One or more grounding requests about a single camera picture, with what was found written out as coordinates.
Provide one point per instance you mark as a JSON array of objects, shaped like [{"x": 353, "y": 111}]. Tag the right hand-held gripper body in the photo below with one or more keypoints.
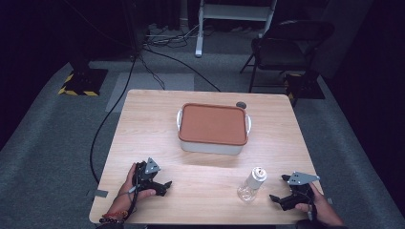
[{"x": 299, "y": 191}]

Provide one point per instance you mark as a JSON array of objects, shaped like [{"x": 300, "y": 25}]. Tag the white storage box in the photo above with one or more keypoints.
[{"x": 212, "y": 140}]

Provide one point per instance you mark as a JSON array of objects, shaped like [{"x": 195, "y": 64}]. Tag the person's right hand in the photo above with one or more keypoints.
[{"x": 321, "y": 206}]

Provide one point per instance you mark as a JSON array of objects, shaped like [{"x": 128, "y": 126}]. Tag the clear bottle with silver cap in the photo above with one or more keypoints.
[{"x": 251, "y": 186}]

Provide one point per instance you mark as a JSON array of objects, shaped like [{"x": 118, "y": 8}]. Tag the dark round table grommet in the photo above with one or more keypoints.
[{"x": 241, "y": 104}]

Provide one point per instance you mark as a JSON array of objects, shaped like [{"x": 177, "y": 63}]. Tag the brown box lid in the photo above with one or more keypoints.
[{"x": 212, "y": 123}]

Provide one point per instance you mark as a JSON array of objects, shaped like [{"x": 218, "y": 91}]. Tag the white metal stand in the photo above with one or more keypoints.
[{"x": 234, "y": 12}]

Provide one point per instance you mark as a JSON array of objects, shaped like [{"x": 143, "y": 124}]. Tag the grey tape strip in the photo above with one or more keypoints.
[{"x": 98, "y": 193}]

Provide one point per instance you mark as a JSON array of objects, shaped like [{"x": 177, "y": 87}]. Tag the person's left hand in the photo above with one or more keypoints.
[{"x": 127, "y": 189}]

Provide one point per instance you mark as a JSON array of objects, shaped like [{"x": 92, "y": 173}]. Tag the black folding chair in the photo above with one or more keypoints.
[{"x": 286, "y": 47}]

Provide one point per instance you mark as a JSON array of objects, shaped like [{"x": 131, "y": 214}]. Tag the black base with yellow stripes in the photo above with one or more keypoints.
[
  {"x": 84, "y": 82},
  {"x": 305, "y": 87}
]

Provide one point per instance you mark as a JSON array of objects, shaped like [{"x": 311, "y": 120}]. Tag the black upright pole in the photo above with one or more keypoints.
[{"x": 132, "y": 28}]

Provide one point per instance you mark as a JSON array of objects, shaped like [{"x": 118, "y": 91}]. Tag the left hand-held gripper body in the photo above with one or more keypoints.
[{"x": 144, "y": 182}]

